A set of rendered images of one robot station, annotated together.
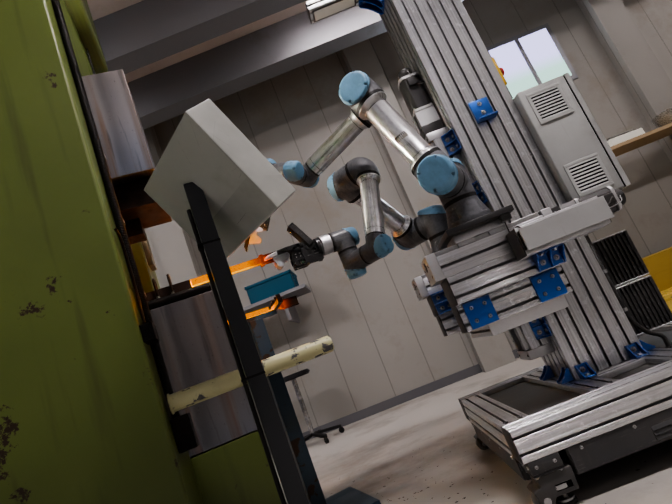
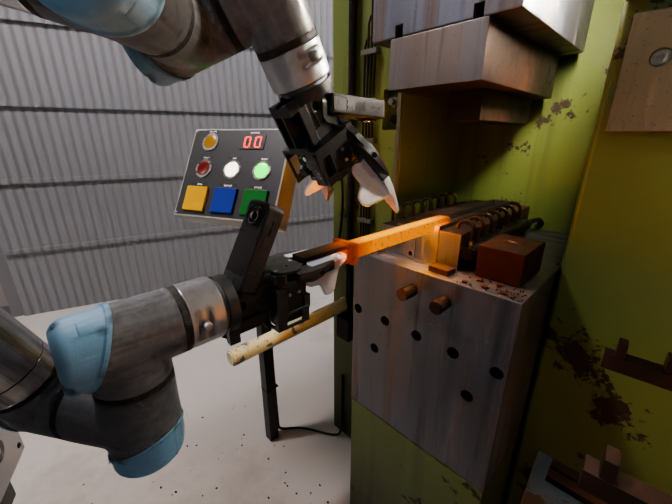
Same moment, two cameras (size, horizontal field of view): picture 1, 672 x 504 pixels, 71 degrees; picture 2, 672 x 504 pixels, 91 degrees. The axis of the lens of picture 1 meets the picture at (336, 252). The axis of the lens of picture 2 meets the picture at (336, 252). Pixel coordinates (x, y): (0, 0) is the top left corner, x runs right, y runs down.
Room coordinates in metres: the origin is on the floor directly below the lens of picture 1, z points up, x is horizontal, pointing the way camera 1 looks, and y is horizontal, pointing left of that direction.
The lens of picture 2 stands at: (2.11, 0.01, 1.18)
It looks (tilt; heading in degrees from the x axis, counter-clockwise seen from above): 19 degrees down; 152
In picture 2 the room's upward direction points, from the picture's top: straight up
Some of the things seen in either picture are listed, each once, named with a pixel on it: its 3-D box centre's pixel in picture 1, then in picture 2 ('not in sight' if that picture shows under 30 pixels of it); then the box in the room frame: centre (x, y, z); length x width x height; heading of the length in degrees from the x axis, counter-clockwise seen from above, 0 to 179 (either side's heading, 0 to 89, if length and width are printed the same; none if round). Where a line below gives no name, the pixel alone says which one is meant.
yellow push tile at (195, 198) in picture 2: not in sight; (196, 198); (1.06, 0.10, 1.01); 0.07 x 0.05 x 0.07; 42
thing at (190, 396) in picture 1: (254, 372); (295, 327); (1.26, 0.32, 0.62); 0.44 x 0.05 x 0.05; 107
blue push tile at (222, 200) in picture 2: not in sight; (224, 201); (1.14, 0.17, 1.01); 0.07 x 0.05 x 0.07; 42
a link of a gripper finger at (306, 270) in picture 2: not in sight; (306, 271); (1.71, 0.17, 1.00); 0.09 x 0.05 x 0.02; 104
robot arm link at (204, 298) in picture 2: (324, 245); (201, 311); (1.73, 0.03, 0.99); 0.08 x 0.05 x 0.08; 17
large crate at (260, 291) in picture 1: (274, 289); not in sight; (4.38, 0.67, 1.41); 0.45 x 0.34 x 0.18; 89
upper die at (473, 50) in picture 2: (103, 215); (480, 72); (1.50, 0.70, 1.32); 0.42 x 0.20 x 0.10; 107
